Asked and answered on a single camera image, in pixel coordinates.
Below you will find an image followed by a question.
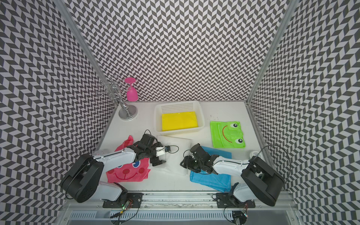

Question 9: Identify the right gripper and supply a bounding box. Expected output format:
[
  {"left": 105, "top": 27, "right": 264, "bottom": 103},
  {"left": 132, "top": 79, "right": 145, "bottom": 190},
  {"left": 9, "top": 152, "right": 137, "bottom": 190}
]
[{"left": 179, "top": 156, "right": 203, "bottom": 173}]

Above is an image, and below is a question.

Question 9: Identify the green frog folded raincoat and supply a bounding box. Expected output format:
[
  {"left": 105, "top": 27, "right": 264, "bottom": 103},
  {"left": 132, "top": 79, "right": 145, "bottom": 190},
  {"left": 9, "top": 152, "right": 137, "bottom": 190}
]
[{"left": 210, "top": 121, "right": 246, "bottom": 149}]

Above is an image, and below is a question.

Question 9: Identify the chrome glass holder stand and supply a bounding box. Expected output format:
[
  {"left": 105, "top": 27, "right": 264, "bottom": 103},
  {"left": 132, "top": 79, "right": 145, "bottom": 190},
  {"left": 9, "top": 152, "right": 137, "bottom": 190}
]
[{"left": 96, "top": 80, "right": 138, "bottom": 121}]

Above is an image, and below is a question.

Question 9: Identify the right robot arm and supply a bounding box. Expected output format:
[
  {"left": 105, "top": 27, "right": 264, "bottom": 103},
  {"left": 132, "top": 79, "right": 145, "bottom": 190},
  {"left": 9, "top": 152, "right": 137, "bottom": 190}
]
[{"left": 180, "top": 144, "right": 285, "bottom": 207}]

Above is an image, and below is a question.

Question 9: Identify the white raincoat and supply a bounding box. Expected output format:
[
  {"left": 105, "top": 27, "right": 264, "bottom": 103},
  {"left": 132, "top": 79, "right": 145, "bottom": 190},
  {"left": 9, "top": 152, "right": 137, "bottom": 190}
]
[{"left": 150, "top": 136, "right": 192, "bottom": 176}]

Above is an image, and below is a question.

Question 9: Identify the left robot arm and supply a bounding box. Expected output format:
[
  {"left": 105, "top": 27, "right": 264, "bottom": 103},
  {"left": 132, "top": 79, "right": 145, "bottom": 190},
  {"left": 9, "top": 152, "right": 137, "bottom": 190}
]
[{"left": 60, "top": 134, "right": 158, "bottom": 203}]

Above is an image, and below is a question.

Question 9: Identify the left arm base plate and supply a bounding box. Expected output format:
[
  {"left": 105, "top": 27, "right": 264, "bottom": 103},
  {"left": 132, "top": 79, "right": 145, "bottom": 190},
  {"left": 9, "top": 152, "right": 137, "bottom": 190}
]
[{"left": 102, "top": 192, "right": 143, "bottom": 209}]

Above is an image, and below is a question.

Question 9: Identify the yellow raincoat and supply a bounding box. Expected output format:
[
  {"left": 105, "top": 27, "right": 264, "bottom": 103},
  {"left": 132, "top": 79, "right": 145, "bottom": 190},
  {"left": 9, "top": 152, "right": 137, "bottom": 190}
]
[{"left": 162, "top": 112, "right": 198, "bottom": 131}]

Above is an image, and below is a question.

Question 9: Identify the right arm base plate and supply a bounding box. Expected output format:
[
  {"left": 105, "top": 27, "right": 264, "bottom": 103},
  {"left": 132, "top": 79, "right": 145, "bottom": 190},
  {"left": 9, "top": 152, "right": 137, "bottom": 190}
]
[{"left": 215, "top": 193, "right": 256, "bottom": 209}]

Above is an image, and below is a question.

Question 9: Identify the blue raincoat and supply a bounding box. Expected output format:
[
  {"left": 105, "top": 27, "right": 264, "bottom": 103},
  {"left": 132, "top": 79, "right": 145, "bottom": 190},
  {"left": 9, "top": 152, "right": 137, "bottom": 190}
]
[{"left": 190, "top": 146, "right": 232, "bottom": 193}]

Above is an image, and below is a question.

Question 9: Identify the white plastic basket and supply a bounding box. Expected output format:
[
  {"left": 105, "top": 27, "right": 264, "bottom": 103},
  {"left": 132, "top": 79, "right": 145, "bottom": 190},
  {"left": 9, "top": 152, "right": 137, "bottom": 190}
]
[{"left": 154, "top": 101, "right": 205, "bottom": 136}]

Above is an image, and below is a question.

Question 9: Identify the pink plastic wine glass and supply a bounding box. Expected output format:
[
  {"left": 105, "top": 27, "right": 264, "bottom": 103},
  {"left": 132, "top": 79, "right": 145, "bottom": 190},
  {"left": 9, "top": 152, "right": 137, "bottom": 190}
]
[{"left": 124, "top": 77, "right": 139, "bottom": 102}]

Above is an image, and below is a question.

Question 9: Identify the pink bunny raincoat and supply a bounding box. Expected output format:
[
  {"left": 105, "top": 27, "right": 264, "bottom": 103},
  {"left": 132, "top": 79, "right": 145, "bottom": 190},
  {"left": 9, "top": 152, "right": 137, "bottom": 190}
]
[{"left": 105, "top": 135, "right": 152, "bottom": 183}]

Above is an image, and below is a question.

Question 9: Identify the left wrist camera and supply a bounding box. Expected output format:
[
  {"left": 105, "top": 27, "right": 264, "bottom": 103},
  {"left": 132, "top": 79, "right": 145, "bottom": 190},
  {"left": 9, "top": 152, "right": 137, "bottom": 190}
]
[{"left": 155, "top": 146, "right": 171, "bottom": 157}]

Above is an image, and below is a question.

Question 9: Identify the white tape roll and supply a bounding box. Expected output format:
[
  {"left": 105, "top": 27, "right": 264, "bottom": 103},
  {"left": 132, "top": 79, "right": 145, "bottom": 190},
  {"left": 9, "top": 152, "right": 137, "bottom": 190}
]
[{"left": 249, "top": 151, "right": 264, "bottom": 160}]

